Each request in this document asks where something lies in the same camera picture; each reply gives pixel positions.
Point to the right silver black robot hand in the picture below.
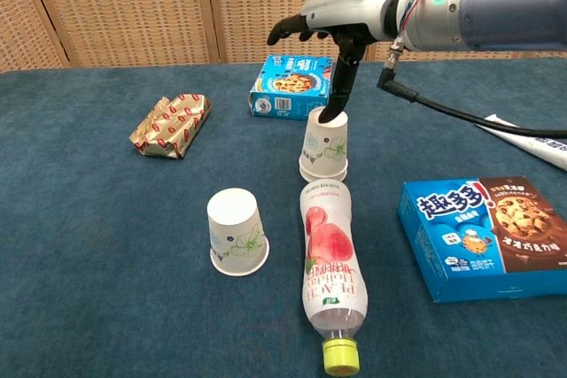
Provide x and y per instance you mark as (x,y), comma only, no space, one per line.
(350,10)

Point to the white paper cup floral print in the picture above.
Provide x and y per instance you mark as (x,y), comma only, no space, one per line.
(237,236)
(319,148)
(321,178)

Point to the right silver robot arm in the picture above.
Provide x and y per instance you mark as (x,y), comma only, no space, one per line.
(496,2)

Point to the blue and brown cookie box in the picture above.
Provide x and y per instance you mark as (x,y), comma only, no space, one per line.
(474,241)

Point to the gold red snack package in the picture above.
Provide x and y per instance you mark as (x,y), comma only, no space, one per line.
(173,125)

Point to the white toothpaste tube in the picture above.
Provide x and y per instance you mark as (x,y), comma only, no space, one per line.
(545,148)

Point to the peach drink bottle green cap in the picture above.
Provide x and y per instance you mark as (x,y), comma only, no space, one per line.
(330,258)

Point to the blue felt table mat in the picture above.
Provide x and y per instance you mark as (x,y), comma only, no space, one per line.
(111,307)

